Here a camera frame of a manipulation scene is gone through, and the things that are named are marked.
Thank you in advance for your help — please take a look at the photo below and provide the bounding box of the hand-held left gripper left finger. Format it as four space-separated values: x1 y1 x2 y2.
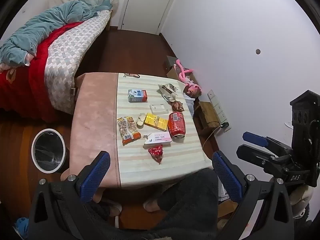
29 151 111 240

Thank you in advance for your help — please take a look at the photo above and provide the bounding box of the white door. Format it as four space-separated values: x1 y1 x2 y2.
120 0 180 34

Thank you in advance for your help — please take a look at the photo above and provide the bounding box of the silver snack wrapper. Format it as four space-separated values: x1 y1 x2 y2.
158 83 179 99

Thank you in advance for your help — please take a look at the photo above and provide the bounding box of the thin white cable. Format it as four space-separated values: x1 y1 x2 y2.
202 126 222 148

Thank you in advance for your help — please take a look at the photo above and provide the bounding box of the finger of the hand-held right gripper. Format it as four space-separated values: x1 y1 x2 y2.
242 132 292 155
236 144 290 178

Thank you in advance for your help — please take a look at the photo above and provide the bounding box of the red drink can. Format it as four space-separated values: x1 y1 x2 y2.
168 112 187 138

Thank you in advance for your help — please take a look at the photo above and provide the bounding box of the clear plastic tray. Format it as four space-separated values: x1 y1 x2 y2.
150 103 168 115

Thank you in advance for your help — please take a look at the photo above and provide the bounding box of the person's leg in dark pants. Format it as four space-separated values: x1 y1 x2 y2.
151 167 220 240

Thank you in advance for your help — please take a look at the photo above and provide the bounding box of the orange peanut snack packet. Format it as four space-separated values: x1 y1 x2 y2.
117 116 142 145

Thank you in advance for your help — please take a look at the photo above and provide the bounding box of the white-rimmed waste bin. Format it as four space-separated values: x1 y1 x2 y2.
31 129 67 173

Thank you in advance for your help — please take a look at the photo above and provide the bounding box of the striped table mat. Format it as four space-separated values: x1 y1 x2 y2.
115 73 213 188

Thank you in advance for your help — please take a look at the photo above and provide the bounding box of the grey checkered bed sheet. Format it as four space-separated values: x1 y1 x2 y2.
45 10 111 115

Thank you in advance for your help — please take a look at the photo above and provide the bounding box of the light slipper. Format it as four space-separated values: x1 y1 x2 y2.
143 197 160 213
100 197 123 217

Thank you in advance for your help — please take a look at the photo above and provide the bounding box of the brown cardboard box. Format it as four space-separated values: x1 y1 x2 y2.
164 55 198 85

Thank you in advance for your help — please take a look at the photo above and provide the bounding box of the small wooden stool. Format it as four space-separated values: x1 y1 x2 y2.
199 101 220 130

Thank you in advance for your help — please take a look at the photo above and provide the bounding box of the blue and white milk carton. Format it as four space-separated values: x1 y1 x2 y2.
128 89 148 102

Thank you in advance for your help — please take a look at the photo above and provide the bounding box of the red blanket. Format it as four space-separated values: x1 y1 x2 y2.
0 21 83 123

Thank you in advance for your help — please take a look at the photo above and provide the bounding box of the white and pink box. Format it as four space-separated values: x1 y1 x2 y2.
143 132 173 148

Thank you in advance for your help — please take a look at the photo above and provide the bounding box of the white power strip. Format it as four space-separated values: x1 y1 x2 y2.
207 89 232 133

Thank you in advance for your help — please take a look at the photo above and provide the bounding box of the crumpled white wrapper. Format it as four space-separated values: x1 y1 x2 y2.
136 112 147 128

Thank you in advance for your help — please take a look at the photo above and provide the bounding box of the blue cloth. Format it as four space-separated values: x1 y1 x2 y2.
14 217 30 238

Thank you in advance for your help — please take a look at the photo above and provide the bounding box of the red triangular snack packet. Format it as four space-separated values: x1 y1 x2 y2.
147 144 163 164

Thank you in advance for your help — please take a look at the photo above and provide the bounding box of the small brown snack packet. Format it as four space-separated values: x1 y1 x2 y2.
171 100 185 112

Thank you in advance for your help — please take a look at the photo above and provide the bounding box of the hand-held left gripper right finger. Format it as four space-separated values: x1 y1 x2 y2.
212 151 295 240

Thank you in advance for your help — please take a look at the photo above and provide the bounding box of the pink plush toy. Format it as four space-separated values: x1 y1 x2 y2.
175 59 202 97

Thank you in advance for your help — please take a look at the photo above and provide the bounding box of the person's right forearm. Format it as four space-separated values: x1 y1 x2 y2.
287 186 316 228

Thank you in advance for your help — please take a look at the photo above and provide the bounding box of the teal quilt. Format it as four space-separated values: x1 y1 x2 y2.
0 0 113 64

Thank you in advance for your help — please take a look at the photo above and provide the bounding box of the yellow cardboard box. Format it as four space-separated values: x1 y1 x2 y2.
144 112 168 132

